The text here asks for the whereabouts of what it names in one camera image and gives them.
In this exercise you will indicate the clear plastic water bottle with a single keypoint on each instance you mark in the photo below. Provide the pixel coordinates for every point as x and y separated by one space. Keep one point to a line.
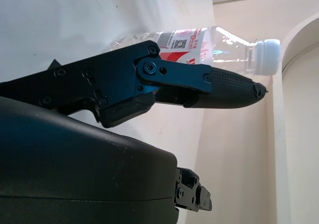
224 49

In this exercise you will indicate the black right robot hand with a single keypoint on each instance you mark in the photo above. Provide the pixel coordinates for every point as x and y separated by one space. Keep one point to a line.
74 164

